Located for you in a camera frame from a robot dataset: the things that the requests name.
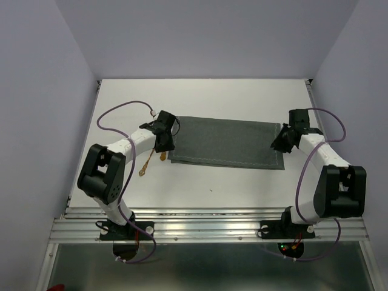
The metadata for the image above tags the grey cloth napkin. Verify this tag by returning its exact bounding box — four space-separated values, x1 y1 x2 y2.
168 116 285 170

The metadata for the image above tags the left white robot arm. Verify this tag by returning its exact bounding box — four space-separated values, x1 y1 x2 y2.
77 110 178 239

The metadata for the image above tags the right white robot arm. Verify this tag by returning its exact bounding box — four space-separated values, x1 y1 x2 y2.
269 109 367 236

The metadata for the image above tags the gold fork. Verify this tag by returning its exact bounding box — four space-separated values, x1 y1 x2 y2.
138 149 155 176

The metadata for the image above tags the red object at corner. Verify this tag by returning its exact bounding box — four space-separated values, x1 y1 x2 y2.
47 284 65 291

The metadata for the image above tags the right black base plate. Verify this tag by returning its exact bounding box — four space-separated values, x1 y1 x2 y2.
256 220 315 239

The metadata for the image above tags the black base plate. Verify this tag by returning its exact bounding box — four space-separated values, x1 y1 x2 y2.
95 220 151 241
256 220 315 239

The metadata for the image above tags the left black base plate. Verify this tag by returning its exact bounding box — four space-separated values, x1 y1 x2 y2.
95 220 151 241

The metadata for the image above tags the aluminium mounting rail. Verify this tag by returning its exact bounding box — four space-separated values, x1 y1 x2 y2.
50 207 369 245

